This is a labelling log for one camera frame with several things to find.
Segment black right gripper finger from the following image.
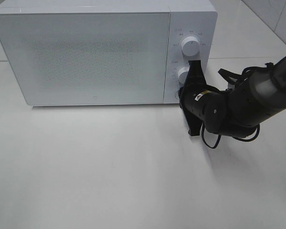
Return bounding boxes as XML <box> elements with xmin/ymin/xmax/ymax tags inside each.
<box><xmin>183</xmin><ymin>108</ymin><xmax>203</xmax><ymax>136</ymax></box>
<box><xmin>184</xmin><ymin>60</ymin><xmax>206</xmax><ymax>86</ymax></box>

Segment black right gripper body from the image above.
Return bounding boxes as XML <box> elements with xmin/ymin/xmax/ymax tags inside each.
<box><xmin>180</xmin><ymin>83</ymin><xmax>225</xmax><ymax>134</ymax></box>

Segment white timer knob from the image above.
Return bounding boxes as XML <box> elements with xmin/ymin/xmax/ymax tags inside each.
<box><xmin>176</xmin><ymin>67</ymin><xmax>189</xmax><ymax>84</ymax></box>

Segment round white door release button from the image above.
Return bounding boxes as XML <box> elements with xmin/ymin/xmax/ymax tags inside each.
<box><xmin>175</xmin><ymin>90</ymin><xmax>181</xmax><ymax>100</ymax></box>

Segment white microwave door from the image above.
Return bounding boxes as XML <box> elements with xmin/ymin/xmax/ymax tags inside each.
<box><xmin>0</xmin><ymin>13</ymin><xmax>169</xmax><ymax>106</ymax></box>

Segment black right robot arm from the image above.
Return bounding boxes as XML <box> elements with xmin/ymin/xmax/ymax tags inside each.
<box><xmin>179</xmin><ymin>57</ymin><xmax>286</xmax><ymax>139</ymax></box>

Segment upper white power knob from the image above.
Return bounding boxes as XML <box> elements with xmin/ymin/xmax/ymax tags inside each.
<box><xmin>181</xmin><ymin>35</ymin><xmax>200</xmax><ymax>57</ymax></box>

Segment white microwave oven body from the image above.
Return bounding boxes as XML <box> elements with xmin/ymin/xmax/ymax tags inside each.
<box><xmin>0</xmin><ymin>0</ymin><xmax>218</xmax><ymax>104</ymax></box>

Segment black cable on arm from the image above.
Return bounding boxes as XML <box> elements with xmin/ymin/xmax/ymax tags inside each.
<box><xmin>201</xmin><ymin>62</ymin><xmax>275</xmax><ymax>149</ymax></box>

